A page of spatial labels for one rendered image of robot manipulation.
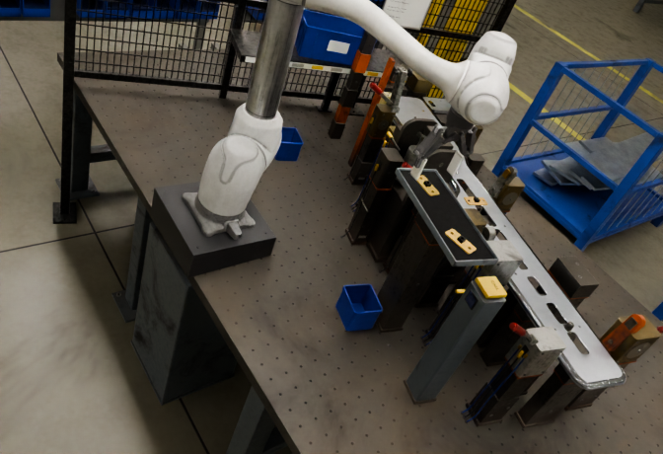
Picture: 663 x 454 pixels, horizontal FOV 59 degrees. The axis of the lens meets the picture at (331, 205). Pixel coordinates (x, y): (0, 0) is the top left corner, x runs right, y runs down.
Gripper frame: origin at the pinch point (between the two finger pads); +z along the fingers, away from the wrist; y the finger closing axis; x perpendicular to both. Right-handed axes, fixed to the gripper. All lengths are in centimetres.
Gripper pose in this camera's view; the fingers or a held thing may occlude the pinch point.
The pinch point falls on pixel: (433, 172)
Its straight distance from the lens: 167.2
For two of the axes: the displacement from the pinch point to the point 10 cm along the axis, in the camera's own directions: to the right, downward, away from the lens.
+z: -2.9, 7.4, 6.0
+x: -4.6, -6.6, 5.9
